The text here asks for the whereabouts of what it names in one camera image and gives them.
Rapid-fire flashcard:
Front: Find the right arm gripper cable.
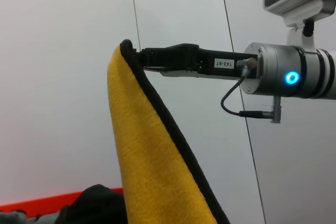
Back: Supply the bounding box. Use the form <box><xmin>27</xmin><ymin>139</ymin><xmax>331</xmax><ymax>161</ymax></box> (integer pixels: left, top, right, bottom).
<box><xmin>220</xmin><ymin>58</ymin><xmax>282</xmax><ymax>124</ymax></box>

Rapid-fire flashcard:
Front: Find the red strip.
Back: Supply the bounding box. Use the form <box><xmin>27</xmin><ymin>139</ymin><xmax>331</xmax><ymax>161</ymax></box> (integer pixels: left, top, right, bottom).
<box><xmin>0</xmin><ymin>187</ymin><xmax>124</xmax><ymax>219</ymax></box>

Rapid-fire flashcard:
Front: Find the black cloth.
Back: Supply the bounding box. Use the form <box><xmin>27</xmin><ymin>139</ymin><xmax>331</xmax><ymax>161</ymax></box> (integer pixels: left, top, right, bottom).
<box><xmin>59</xmin><ymin>184</ymin><xmax>127</xmax><ymax>224</ymax></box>

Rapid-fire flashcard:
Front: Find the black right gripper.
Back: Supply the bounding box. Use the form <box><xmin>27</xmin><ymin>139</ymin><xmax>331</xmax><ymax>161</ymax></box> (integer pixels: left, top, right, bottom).
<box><xmin>135</xmin><ymin>42</ymin><xmax>260</xmax><ymax>80</ymax></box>

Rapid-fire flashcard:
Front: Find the yellow and grey towel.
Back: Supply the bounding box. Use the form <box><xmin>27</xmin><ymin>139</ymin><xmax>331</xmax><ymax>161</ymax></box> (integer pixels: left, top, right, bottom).
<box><xmin>106</xmin><ymin>39</ymin><xmax>232</xmax><ymax>224</ymax></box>

